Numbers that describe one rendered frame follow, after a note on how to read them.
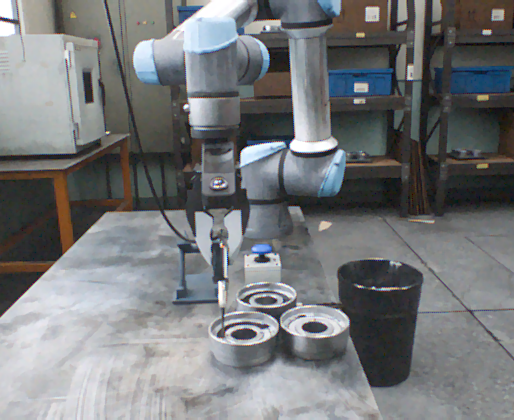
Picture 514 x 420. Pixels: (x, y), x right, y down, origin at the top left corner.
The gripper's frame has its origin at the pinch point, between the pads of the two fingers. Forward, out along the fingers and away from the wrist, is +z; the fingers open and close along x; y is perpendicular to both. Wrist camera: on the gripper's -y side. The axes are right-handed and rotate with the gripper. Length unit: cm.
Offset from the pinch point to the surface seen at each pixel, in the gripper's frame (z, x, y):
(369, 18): -65, -104, 348
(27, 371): 13.0, 28.0, -8.2
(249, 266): 8.7, -4.4, 19.0
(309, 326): 11.0, -13.5, -1.9
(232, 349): 9.8, -1.6, -10.0
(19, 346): 13.0, 32.2, -0.7
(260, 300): 11.0, -6.1, 8.3
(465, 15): -66, -180, 347
